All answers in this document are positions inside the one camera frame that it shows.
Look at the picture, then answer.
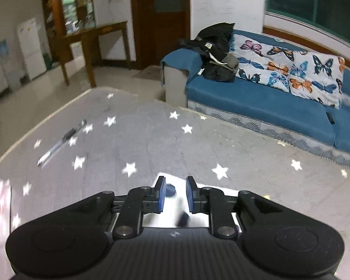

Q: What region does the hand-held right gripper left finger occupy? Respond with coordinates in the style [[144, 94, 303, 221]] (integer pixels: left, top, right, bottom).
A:
[[60, 176, 167, 238]]

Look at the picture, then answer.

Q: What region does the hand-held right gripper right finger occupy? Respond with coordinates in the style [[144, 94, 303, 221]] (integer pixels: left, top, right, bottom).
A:
[[186, 176, 284, 238]]

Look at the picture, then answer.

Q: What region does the white dark-spotted garment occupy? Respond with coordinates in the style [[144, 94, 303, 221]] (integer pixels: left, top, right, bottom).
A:
[[112, 173, 241, 228]]

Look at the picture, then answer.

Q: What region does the grey star tablecloth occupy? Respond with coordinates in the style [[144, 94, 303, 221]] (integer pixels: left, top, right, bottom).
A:
[[0, 86, 350, 280]]

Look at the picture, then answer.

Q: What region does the black clear ballpoint pen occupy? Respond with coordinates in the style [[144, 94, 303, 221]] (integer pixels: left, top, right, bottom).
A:
[[36, 119, 87, 168]]

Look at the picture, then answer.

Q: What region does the blue sofa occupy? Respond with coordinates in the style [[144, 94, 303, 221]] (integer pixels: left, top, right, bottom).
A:
[[160, 29, 350, 172]]

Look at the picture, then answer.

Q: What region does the black jacket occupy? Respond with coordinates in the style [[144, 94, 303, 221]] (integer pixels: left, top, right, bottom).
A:
[[179, 22, 240, 83]]

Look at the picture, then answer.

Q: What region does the butterfly print pillow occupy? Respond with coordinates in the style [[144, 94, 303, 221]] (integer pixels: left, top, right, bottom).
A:
[[289, 51, 346, 109], [233, 33, 295, 93]]

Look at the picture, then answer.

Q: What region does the brown wooden door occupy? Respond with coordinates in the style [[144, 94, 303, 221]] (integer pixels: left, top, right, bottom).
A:
[[130, 0, 191, 70]]

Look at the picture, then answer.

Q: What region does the wooden desk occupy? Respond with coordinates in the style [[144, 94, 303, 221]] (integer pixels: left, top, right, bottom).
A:
[[57, 21, 132, 88]]

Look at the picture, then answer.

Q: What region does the white refrigerator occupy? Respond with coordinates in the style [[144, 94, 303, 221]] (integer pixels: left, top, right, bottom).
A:
[[17, 17, 47, 81]]

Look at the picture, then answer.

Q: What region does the white water dispenser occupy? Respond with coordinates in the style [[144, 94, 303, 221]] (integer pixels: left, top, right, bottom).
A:
[[0, 39, 22, 91]]

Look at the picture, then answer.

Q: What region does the wooden glass display cabinet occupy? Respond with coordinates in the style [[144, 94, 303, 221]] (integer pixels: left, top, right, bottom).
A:
[[42, 0, 97, 63]]

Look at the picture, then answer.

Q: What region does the green framed window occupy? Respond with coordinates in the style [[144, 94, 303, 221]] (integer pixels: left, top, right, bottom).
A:
[[264, 0, 350, 50]]

